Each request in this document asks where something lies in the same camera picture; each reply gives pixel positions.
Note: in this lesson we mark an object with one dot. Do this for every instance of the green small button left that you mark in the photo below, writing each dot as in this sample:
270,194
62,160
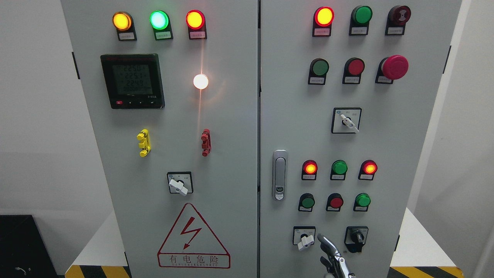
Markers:
306,202

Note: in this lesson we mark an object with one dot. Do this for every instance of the red mushroom emergency stop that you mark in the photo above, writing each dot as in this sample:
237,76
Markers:
391,68

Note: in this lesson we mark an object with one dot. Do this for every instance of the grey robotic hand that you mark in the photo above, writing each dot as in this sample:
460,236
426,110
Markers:
335,263

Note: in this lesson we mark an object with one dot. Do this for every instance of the red lit small light left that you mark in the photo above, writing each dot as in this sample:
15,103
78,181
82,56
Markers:
309,170

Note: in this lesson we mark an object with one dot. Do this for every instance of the yellow indicator light top left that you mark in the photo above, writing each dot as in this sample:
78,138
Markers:
124,25

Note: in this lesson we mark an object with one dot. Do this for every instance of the grey left cabinet door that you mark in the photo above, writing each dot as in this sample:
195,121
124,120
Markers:
225,182

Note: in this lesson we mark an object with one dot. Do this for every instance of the red push button second row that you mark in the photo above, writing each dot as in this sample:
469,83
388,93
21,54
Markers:
352,71

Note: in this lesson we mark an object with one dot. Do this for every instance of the white selector switch left door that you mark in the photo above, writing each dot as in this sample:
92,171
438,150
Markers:
180,183

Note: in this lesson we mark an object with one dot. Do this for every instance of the green small light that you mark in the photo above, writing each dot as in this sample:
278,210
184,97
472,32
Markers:
362,202
338,170

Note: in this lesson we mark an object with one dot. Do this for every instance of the grey right cabinet door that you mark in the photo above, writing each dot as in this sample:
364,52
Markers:
297,117

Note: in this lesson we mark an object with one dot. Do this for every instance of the red lit indicator light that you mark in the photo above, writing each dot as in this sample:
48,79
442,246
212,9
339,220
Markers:
195,21

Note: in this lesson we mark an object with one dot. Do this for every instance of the grey cabinet door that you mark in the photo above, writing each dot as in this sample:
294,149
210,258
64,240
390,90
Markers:
297,117
225,182

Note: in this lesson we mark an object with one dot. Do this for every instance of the green small light lower right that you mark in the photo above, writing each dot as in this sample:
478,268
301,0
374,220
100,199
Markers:
362,202

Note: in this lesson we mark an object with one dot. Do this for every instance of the black rotary knob switch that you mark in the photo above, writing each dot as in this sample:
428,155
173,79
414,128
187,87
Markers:
355,238

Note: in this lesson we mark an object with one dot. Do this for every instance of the red small button middle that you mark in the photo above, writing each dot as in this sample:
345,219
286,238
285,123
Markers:
334,202

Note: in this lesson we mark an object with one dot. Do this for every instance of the red terminal connector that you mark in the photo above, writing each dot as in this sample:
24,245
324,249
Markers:
206,142

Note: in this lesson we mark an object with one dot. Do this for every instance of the silver door handle lock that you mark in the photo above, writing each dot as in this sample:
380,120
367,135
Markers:
279,174

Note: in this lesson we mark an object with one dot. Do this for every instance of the green small light middle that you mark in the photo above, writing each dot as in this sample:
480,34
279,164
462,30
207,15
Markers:
338,170

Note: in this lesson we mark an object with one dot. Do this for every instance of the white platform with hazard stripes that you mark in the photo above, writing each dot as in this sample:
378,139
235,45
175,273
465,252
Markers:
417,254

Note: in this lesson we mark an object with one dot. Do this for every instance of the red lit light right door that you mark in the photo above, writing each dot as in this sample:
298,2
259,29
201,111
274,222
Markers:
322,22

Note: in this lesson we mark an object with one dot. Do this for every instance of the green lit indicator light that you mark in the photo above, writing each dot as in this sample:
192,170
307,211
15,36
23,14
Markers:
161,25

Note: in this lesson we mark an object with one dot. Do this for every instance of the yellow terminal connector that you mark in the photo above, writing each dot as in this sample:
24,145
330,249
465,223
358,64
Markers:
144,142

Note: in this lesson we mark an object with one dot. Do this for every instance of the white lit indicator light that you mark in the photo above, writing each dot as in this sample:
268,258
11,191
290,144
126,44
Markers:
200,81

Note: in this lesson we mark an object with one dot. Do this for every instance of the white selector switch upper right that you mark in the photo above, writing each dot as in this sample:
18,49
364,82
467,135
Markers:
346,120

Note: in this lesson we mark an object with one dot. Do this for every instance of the white selector switch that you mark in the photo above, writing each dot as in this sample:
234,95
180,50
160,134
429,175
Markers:
304,236
346,120

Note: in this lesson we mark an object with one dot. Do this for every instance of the black box lower left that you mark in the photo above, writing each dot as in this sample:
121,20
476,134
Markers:
22,250

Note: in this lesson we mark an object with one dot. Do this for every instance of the green push button second row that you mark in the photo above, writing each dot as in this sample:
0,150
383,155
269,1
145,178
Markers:
318,70

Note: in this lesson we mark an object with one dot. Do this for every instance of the black digital power meter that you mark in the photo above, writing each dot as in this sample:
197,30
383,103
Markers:
133,81

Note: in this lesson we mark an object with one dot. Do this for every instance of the red lit small light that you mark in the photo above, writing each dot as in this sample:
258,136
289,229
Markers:
368,170
309,170

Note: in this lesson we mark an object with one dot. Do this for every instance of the green push button top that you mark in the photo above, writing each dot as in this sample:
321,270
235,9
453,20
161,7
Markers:
359,20

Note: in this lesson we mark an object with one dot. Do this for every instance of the red lit small light right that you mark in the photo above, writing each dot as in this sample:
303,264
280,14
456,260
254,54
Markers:
368,170

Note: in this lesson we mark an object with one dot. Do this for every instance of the red electric hazard warning sticker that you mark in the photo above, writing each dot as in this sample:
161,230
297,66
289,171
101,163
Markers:
191,243

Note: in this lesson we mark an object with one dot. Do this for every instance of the white selector switch lower right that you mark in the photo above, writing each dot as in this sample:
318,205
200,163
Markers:
304,236

